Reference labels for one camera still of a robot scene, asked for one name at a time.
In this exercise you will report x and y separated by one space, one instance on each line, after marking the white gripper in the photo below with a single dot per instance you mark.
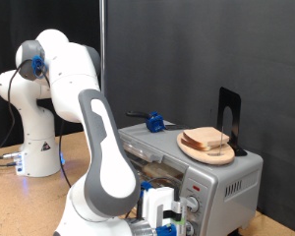
157 203

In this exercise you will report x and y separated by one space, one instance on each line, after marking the white bread slice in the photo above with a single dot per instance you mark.
160 170
203 136
191 146

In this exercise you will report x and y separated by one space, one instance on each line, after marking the spatula with blue grip block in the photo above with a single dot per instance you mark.
155 123

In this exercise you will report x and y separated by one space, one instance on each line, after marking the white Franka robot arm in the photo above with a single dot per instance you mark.
114 170

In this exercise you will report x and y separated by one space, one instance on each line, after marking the silver oven knob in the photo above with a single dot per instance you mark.
194 204
189 229

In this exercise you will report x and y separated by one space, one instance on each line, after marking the silver toaster oven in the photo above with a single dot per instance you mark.
219 209

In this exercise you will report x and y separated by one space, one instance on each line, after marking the round wooden board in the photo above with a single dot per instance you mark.
216 159

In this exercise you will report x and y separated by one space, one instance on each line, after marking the black metal bookend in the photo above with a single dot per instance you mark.
234 101

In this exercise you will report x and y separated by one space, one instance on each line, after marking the vertical metal pole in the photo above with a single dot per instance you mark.
103 26

